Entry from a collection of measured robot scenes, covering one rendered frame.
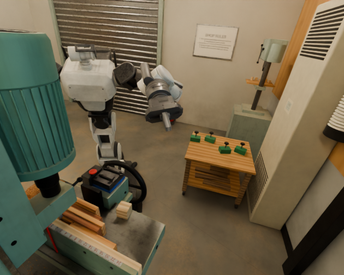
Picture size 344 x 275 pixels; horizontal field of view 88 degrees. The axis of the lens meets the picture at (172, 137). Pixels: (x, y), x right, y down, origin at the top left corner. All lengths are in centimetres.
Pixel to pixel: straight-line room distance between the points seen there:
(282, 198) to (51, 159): 171
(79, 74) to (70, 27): 324
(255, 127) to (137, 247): 215
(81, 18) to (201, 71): 234
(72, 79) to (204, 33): 250
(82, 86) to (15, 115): 64
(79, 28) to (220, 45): 255
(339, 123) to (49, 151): 135
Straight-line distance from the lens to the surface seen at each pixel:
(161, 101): 60
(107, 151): 156
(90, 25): 402
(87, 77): 106
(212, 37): 324
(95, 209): 73
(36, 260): 89
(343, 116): 136
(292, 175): 171
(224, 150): 185
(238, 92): 335
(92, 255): 68
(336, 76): 145
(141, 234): 73
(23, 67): 44
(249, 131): 257
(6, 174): 49
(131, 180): 196
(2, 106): 46
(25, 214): 57
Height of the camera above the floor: 152
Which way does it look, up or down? 30 degrees down
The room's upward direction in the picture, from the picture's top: 6 degrees clockwise
